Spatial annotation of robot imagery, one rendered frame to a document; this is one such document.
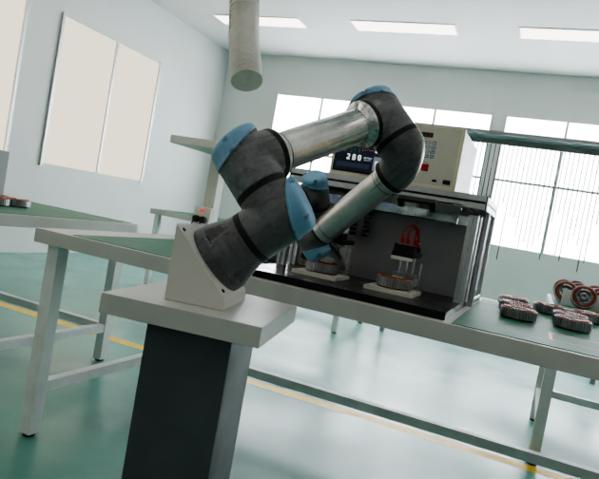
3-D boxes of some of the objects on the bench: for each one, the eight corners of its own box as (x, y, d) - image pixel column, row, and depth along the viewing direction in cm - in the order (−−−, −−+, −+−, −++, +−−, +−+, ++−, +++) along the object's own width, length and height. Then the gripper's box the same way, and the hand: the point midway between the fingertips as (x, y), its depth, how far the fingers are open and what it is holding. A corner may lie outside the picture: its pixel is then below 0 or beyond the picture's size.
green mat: (729, 388, 129) (729, 387, 129) (451, 323, 152) (451, 322, 152) (652, 335, 215) (652, 334, 215) (483, 298, 238) (483, 297, 238)
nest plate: (334, 281, 181) (335, 277, 181) (291, 272, 187) (291, 268, 187) (349, 279, 195) (349, 276, 195) (308, 270, 201) (308, 267, 201)
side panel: (472, 307, 198) (490, 214, 196) (462, 305, 199) (480, 212, 198) (479, 301, 224) (495, 219, 222) (471, 299, 225) (487, 217, 223)
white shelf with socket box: (223, 249, 251) (241, 143, 249) (153, 234, 265) (170, 134, 263) (260, 250, 284) (276, 157, 282) (196, 236, 298) (211, 147, 295)
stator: (331, 276, 184) (334, 264, 184) (299, 269, 188) (301, 258, 188) (342, 275, 194) (344, 263, 194) (312, 268, 198) (314, 258, 198)
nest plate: (411, 298, 172) (412, 294, 172) (362, 287, 178) (363, 283, 178) (420, 295, 186) (421, 291, 186) (376, 285, 192) (376, 281, 192)
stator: (405, 292, 174) (407, 279, 174) (370, 284, 179) (372, 272, 179) (415, 291, 184) (417, 279, 184) (381, 283, 189) (384, 272, 189)
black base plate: (444, 320, 154) (446, 312, 154) (234, 272, 178) (235, 264, 178) (465, 306, 198) (466, 299, 198) (294, 268, 222) (295, 262, 222)
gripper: (355, 211, 180) (358, 258, 192) (297, 201, 187) (303, 247, 200) (345, 228, 174) (349, 276, 187) (285, 218, 181) (294, 264, 194)
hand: (322, 267), depth 191 cm, fingers open, 14 cm apart
